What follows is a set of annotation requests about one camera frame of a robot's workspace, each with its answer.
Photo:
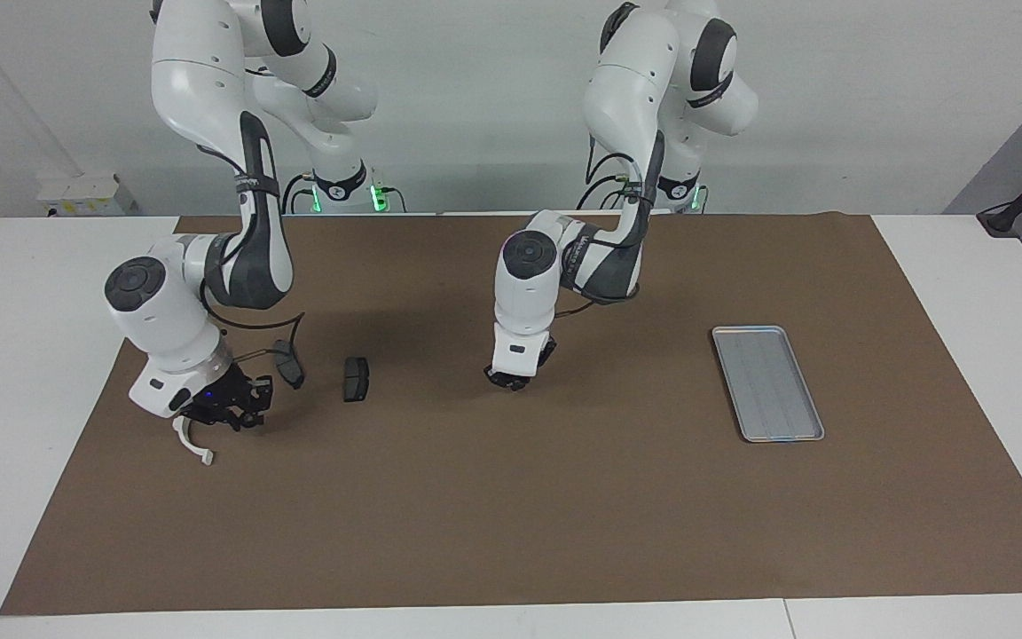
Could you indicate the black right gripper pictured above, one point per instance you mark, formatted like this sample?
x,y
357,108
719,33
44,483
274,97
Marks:
x,y
218,398

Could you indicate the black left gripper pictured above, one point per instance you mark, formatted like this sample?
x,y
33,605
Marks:
x,y
546,352

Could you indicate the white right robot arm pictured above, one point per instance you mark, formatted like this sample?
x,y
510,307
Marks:
x,y
174,328

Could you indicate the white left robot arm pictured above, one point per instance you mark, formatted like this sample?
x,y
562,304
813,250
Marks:
x,y
524,302

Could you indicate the silver metal tray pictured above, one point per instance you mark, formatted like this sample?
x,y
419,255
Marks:
x,y
768,382

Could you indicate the long dark grey brake pad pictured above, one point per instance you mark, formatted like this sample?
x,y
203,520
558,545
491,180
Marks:
x,y
291,373

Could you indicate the short dark grey brake pad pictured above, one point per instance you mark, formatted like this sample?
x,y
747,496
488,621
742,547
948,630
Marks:
x,y
356,380

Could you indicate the brown table mat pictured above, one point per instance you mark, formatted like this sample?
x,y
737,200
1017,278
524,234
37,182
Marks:
x,y
511,515

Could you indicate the white box with yellow label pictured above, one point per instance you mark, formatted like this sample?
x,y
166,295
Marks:
x,y
76,197

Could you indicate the white curved plastic bracket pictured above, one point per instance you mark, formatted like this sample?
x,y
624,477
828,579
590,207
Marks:
x,y
200,454

